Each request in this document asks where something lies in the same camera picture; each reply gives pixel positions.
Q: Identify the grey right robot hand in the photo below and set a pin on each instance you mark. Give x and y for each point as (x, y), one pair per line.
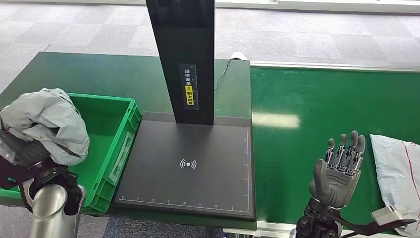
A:
(334, 187)

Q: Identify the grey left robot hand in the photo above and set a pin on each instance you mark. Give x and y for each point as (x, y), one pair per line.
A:
(23, 151)

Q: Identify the grey package with red print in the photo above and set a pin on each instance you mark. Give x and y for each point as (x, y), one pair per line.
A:
(49, 124)

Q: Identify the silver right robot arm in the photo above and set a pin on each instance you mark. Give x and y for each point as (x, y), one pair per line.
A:
(318, 223)

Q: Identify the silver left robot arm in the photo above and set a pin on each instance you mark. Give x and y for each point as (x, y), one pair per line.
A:
(52, 203)

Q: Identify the white package with red stripe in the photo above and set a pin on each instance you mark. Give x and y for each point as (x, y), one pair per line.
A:
(397, 170)

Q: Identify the green conveyor belt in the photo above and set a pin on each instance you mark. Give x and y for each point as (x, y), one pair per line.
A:
(295, 98)

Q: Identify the black inbound scanner machine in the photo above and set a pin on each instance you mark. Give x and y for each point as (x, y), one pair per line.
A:
(197, 148)

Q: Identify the white conveyor roller end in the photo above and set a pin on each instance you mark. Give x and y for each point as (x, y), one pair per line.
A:
(238, 56)

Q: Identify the green plastic crate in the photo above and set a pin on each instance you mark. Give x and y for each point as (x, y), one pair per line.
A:
(105, 131)

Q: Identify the dark green table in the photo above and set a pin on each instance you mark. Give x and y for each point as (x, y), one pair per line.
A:
(98, 75)

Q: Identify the black and yellow label sticker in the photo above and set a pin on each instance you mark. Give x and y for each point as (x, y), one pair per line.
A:
(189, 88)

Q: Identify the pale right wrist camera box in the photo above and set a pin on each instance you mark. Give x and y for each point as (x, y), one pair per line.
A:
(392, 215)

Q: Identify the white conveyor frame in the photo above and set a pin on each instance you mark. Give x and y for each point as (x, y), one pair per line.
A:
(328, 66)

